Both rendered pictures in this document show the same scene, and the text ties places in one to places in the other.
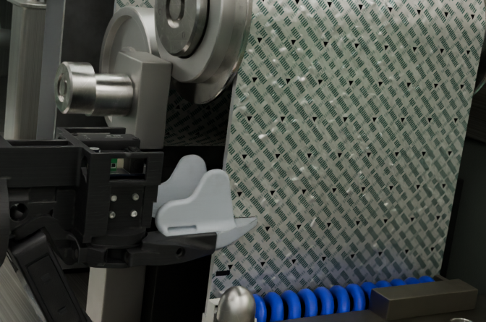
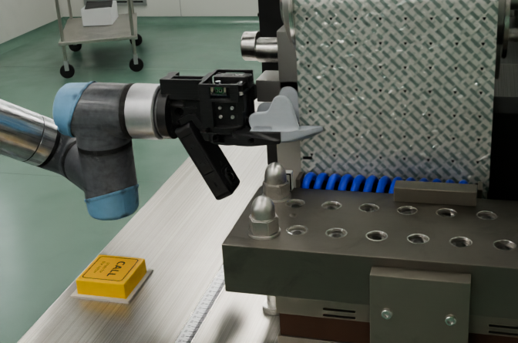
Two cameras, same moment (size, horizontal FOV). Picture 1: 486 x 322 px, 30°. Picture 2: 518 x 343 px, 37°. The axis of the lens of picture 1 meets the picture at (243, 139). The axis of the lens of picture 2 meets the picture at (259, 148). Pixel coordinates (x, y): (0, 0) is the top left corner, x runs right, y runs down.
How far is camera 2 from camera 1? 0.66 m
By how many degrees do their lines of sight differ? 46
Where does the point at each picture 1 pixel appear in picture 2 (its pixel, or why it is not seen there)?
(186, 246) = (255, 137)
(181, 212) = (261, 119)
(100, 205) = (207, 111)
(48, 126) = not seen: hidden behind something
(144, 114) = (282, 62)
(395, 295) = (403, 186)
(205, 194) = (274, 109)
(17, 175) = (173, 93)
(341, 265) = (396, 164)
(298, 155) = (348, 89)
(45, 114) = not seen: hidden behind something
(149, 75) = (281, 38)
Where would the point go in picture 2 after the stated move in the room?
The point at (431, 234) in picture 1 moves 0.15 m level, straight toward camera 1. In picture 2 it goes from (474, 151) to (376, 183)
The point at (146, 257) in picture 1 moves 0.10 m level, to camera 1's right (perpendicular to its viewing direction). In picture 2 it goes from (232, 140) to (289, 159)
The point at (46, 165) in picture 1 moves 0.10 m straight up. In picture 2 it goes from (186, 89) to (179, 11)
